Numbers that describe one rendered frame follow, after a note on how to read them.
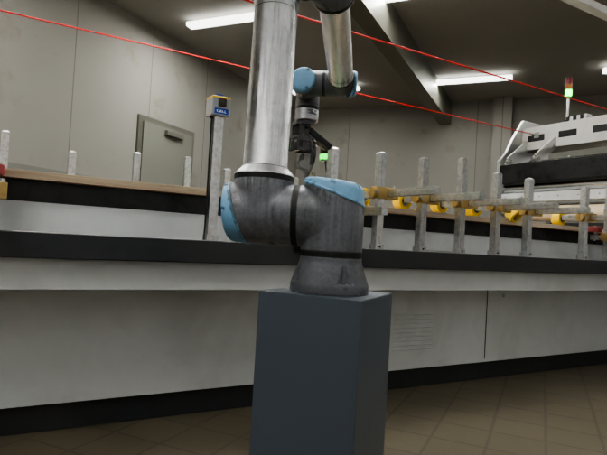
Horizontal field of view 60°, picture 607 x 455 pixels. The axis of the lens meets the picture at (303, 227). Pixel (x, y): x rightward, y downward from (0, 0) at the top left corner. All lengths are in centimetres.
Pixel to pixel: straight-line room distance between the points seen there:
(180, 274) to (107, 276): 24
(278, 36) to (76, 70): 517
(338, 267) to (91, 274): 92
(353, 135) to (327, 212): 930
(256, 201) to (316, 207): 14
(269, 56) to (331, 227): 45
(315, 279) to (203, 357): 109
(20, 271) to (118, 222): 41
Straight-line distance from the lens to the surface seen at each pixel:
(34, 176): 198
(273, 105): 131
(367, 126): 1045
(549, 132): 501
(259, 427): 129
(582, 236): 344
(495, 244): 282
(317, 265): 121
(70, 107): 630
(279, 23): 138
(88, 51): 660
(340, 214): 121
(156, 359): 216
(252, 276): 202
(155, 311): 212
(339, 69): 178
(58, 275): 184
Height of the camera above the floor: 72
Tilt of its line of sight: 1 degrees up
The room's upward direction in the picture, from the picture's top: 3 degrees clockwise
